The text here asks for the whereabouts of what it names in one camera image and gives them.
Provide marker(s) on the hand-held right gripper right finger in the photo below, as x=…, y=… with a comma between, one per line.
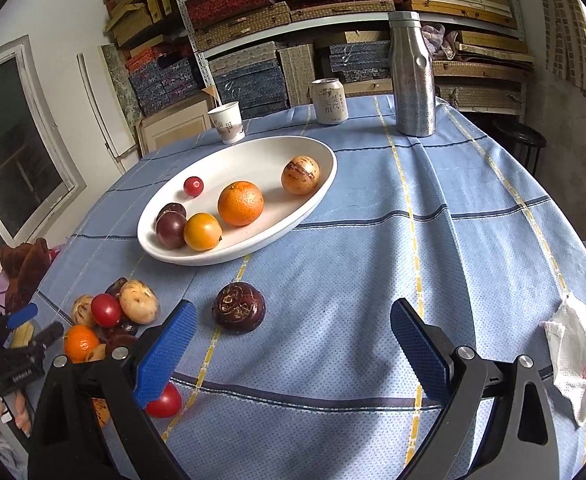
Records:
x=420, y=350

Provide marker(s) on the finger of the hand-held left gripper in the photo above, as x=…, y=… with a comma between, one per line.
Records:
x=23, y=315
x=48, y=337

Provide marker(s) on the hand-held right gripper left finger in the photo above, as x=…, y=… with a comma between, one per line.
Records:
x=165, y=355

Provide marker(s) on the large orange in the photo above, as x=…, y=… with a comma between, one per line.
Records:
x=80, y=343

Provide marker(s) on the red tomato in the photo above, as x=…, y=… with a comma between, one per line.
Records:
x=106, y=309
x=167, y=402
x=193, y=186

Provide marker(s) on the yellow orange round fruit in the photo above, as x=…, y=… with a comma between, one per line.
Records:
x=95, y=353
x=202, y=231

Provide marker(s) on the dark red passion fruit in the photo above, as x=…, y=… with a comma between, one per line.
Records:
x=170, y=232
x=170, y=207

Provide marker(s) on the orange tangerine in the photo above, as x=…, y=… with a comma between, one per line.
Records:
x=240, y=203

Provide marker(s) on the white oval plate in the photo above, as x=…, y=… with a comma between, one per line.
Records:
x=258, y=160

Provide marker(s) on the person's left hand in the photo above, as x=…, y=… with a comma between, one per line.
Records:
x=23, y=415

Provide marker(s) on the brown plush cloth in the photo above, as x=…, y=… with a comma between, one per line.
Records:
x=28, y=265

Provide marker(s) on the brown speckled oval fruit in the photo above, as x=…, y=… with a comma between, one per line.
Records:
x=138, y=301

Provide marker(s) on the orange streaked flat fruit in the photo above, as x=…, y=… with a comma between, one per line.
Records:
x=101, y=412

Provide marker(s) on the blue checked tablecloth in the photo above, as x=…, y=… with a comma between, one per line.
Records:
x=373, y=260

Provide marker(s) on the white crumpled tissue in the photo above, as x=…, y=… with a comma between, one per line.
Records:
x=573, y=360

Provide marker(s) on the white framed window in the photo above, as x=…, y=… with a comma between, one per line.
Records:
x=13, y=160

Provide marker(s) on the wooden framed panel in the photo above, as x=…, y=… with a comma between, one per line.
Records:
x=173, y=130

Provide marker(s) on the white curved strip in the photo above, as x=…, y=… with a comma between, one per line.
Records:
x=90, y=92

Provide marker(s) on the black round stool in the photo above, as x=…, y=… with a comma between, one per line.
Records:
x=520, y=137

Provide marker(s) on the white paper cup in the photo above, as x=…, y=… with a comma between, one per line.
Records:
x=228, y=122

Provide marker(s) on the grey green stone slab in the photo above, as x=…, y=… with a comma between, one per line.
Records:
x=118, y=85

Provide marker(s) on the white drink can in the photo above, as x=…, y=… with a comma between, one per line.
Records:
x=329, y=102

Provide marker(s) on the steel water bottle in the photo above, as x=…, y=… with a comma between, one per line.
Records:
x=413, y=85

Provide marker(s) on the stack of blue floral boxes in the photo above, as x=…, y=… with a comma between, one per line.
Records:
x=163, y=82

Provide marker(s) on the stack of grey blue boxes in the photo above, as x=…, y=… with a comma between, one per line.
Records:
x=253, y=87

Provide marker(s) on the pink crumpled cloth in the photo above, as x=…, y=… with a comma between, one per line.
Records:
x=440, y=40

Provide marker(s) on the pile of wooden boxes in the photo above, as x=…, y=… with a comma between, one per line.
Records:
x=133, y=22

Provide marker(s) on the grey metal shelf rack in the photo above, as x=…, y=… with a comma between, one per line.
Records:
x=192, y=35

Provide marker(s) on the stack of woven tan boxes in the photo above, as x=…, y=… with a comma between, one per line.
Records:
x=243, y=25

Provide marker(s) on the brick patterned curtain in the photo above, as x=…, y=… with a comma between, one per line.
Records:
x=558, y=20

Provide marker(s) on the stack of red patterned boxes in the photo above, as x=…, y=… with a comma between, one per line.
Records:
x=228, y=2

